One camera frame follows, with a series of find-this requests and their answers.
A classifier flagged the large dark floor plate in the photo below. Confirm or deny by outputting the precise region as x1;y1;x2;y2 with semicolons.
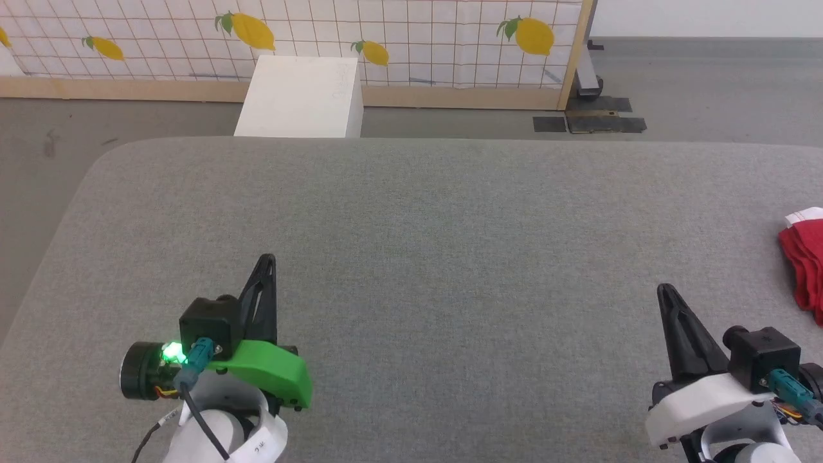
565;96;647;135

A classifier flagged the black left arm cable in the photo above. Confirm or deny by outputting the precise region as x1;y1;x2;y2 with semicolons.
131;338;232;463

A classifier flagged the white box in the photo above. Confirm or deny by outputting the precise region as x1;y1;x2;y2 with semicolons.
233;56;365;139

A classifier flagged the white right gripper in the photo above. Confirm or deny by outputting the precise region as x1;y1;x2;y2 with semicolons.
645;282;777;449

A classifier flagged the lemon print grid partition panel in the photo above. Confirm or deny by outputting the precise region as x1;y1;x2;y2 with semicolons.
0;0;596;111

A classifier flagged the grey metal panel stand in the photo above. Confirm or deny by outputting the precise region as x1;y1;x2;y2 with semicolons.
574;39;606;101

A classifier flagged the red garment with white trim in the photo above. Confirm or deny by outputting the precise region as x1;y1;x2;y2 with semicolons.
778;207;823;326

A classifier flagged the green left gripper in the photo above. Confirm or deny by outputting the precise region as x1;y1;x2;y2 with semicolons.
119;253;314;411

